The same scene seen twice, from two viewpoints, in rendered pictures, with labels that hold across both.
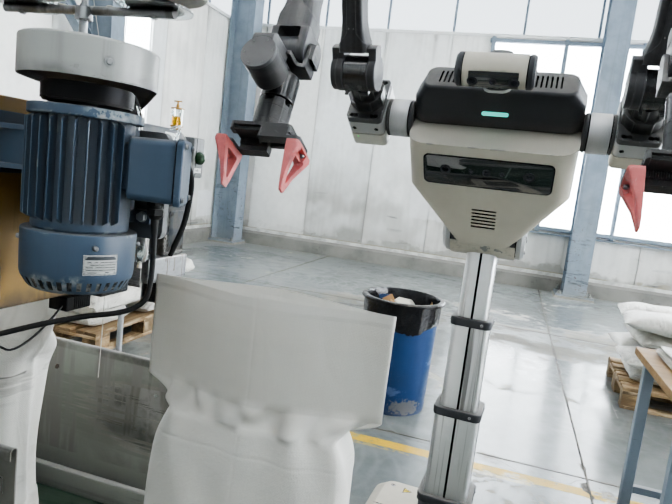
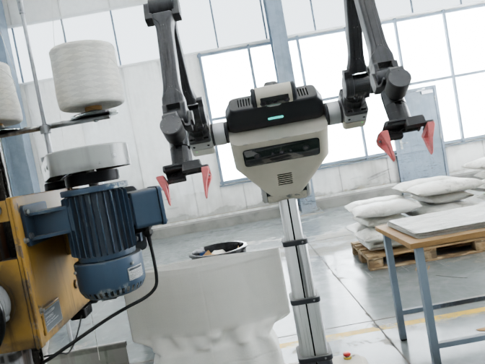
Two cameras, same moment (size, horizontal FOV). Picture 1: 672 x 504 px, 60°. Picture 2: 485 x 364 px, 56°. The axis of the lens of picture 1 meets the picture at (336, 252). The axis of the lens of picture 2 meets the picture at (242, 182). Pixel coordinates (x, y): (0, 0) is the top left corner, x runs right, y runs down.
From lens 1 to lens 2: 0.44 m
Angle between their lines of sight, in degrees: 17
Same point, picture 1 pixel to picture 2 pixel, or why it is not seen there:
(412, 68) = (148, 89)
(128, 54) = (120, 148)
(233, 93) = (11, 143)
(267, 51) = (176, 123)
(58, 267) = (115, 281)
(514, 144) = (292, 131)
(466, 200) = (273, 170)
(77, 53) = (98, 156)
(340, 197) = not seen: hidden behind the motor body
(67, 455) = not seen: outside the picture
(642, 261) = (342, 175)
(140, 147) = (138, 197)
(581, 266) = not seen: hidden behind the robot
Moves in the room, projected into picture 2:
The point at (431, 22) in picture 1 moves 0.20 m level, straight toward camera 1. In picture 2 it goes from (151, 53) to (151, 50)
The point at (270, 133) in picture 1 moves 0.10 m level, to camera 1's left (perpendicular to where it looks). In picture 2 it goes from (190, 167) to (151, 174)
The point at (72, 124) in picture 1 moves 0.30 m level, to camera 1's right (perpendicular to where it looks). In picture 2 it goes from (100, 196) to (232, 171)
